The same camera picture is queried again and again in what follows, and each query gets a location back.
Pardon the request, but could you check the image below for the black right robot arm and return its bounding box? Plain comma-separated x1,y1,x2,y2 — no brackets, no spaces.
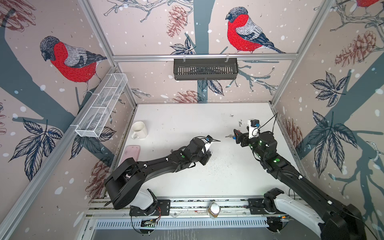
234,130,367,240

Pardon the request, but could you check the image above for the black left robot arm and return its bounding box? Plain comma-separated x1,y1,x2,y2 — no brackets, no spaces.
104,135,216,216

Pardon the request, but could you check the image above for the white ceramic mug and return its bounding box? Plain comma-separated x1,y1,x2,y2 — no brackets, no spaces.
131,121,148,139

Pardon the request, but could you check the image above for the pink rectangular tray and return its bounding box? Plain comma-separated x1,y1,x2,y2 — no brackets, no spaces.
119,145,141,166

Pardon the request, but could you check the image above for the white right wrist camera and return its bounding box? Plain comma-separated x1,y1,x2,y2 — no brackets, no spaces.
247,119,261,139

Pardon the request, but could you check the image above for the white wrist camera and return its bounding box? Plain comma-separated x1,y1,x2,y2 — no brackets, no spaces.
202,135,220,151
247,119,261,139

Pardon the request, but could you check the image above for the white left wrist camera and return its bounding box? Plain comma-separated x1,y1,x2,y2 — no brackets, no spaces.
202,135,220,151

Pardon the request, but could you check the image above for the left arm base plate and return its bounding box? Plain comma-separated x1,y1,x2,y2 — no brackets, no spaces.
129,200,171,217

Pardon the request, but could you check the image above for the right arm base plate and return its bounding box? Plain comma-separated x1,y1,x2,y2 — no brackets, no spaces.
248,198,287,216

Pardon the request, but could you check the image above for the black slotted wall basket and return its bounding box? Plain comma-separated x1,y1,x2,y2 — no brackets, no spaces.
174,58,239,81

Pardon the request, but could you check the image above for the white wire mesh basket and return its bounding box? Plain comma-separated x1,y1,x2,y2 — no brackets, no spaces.
75,73,128,138

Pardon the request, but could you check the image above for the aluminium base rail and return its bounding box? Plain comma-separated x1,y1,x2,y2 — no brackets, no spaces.
86,196,328,220

